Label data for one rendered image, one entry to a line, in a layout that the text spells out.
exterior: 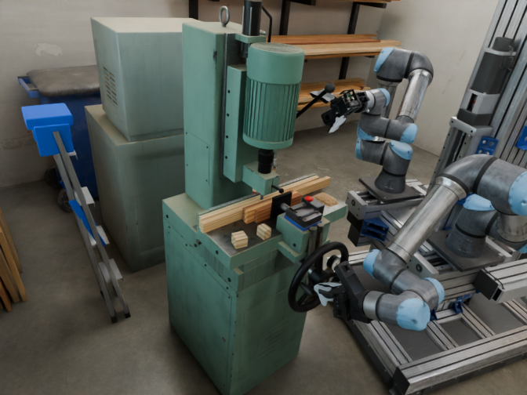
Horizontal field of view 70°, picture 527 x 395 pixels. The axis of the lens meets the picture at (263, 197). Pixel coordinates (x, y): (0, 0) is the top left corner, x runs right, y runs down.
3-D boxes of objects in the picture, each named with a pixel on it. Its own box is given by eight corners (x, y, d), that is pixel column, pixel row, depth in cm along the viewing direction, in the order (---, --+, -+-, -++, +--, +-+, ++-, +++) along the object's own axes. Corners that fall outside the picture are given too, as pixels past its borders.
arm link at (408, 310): (434, 324, 94) (416, 338, 89) (396, 314, 103) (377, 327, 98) (430, 294, 93) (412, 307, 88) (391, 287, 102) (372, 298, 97)
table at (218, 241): (245, 288, 120) (247, 274, 116) (195, 238, 139) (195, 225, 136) (363, 227, 155) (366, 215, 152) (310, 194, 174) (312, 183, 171)
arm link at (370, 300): (372, 298, 97) (390, 288, 102) (358, 295, 101) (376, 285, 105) (377, 326, 98) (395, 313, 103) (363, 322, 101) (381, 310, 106)
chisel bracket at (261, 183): (263, 200, 138) (265, 179, 134) (241, 183, 147) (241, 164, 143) (278, 194, 143) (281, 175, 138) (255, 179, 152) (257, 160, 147)
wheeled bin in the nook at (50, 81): (59, 219, 277) (28, 87, 227) (42, 186, 312) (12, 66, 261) (144, 196, 313) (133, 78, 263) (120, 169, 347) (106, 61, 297)
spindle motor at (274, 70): (263, 155, 122) (274, 55, 106) (232, 135, 133) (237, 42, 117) (303, 144, 132) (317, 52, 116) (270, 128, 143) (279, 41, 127)
